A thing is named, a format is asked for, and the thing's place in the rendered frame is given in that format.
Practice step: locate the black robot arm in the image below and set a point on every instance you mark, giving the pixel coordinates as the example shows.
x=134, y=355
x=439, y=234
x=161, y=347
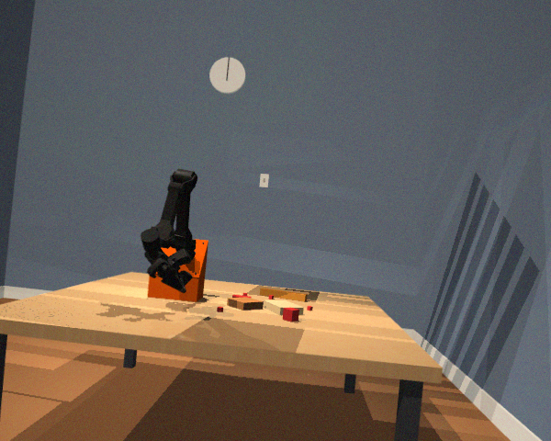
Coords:
x=163, y=235

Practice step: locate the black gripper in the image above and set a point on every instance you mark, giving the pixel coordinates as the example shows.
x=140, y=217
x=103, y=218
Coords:
x=169, y=274

